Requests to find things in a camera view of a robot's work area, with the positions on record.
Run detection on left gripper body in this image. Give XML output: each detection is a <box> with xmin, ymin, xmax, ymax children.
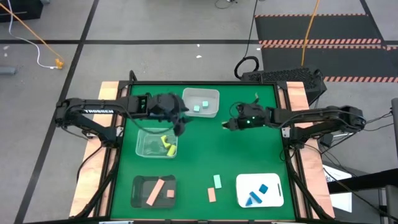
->
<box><xmin>147</xmin><ymin>93</ymin><xmax>190</xmax><ymax>121</ymax></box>

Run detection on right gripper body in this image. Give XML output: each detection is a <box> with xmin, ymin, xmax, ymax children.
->
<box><xmin>234</xmin><ymin>103</ymin><xmax>271</xmax><ymax>130</ymax></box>

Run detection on light green arch block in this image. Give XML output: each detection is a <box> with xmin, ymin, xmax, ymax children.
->
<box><xmin>160</xmin><ymin>134</ymin><xmax>172</xmax><ymax>149</ymax></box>

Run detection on long natural wood block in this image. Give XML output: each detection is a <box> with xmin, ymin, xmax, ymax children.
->
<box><xmin>145</xmin><ymin>178</ymin><xmax>166</xmax><ymax>207</ymax></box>

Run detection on long blue block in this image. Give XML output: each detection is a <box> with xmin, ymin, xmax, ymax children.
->
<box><xmin>249</xmin><ymin>191</ymin><xmax>264</xmax><ymax>205</ymax></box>

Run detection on green table mat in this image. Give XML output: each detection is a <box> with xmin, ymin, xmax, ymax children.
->
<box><xmin>110</xmin><ymin>83</ymin><xmax>296</xmax><ymax>220</ymax></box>

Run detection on small white plastic bin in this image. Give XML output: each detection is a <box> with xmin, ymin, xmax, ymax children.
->
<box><xmin>182</xmin><ymin>87</ymin><xmax>221</xmax><ymax>119</ymax></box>

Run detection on clear transparent plastic bin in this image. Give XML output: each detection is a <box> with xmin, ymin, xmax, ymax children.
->
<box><xmin>135</xmin><ymin>128</ymin><xmax>179</xmax><ymax>159</ymax></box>

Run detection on black perforated computer case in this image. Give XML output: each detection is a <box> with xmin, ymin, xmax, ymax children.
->
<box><xmin>241</xmin><ymin>67</ymin><xmax>328</xmax><ymax>106</ymax></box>

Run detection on smoky dark transparent bin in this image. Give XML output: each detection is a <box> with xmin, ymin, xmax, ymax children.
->
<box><xmin>130</xmin><ymin>174</ymin><xmax>177</xmax><ymax>209</ymax></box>

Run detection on black power adapter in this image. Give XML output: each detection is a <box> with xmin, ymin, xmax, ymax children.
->
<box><xmin>320</xmin><ymin>133</ymin><xmax>335</xmax><ymax>149</ymax></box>

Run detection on large white plastic bin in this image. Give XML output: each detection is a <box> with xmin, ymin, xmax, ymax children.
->
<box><xmin>235</xmin><ymin>172</ymin><xmax>285</xmax><ymax>209</ymax></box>

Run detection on black hazard-striped floor mat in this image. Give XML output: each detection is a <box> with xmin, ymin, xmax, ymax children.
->
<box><xmin>254</xmin><ymin>13</ymin><xmax>398</xmax><ymax>83</ymax></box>

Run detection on white paper sheet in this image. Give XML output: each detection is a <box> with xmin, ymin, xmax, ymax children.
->
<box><xmin>322</xmin><ymin>164</ymin><xmax>354</xmax><ymax>213</ymax></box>

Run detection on black stand bar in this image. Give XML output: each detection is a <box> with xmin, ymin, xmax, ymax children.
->
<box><xmin>326</xmin><ymin>167</ymin><xmax>398</xmax><ymax>194</ymax></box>

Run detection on grey floor object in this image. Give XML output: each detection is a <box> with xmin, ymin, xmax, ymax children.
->
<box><xmin>0</xmin><ymin>65</ymin><xmax>17</xmax><ymax>76</ymax></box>

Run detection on black floor box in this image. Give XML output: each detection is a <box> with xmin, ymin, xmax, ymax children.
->
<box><xmin>0</xmin><ymin>0</ymin><xmax>44</xmax><ymax>24</ymax></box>

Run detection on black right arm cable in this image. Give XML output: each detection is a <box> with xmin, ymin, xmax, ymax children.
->
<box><xmin>229</xmin><ymin>101</ymin><xmax>246</xmax><ymax>121</ymax></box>

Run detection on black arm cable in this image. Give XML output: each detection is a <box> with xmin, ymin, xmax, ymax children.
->
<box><xmin>132</xmin><ymin>92</ymin><xmax>184</xmax><ymax>135</ymax></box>
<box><xmin>229</xmin><ymin>101</ymin><xmax>246</xmax><ymax>121</ymax></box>

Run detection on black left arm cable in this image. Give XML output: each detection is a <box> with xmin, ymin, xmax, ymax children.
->
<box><xmin>132</xmin><ymin>92</ymin><xmax>184</xmax><ymax>135</ymax></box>

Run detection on black table frame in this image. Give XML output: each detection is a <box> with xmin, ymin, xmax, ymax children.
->
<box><xmin>70</xmin><ymin>70</ymin><xmax>336</xmax><ymax>224</ymax></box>

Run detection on black hanging cable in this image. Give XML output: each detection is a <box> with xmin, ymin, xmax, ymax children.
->
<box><xmin>233</xmin><ymin>0</ymin><xmax>261</xmax><ymax>80</ymax></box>

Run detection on black table-side cable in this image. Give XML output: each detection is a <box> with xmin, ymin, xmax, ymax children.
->
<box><xmin>75</xmin><ymin>143</ymin><xmax>105</xmax><ymax>185</ymax></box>

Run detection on thick yellow hanging cable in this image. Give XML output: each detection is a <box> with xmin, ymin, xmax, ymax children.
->
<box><xmin>300</xmin><ymin>0</ymin><xmax>322</xmax><ymax>67</ymax></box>

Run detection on orange floor cable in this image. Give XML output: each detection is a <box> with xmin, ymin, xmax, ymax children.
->
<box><xmin>0</xmin><ymin>2</ymin><xmax>65</xmax><ymax>70</ymax></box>

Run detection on grey upright post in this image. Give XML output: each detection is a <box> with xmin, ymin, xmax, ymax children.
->
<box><xmin>391</xmin><ymin>97</ymin><xmax>398</xmax><ymax>150</ymax></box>

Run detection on white floor cable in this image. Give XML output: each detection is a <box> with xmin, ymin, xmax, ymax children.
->
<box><xmin>6</xmin><ymin>0</ymin><xmax>58</xmax><ymax>70</ymax></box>

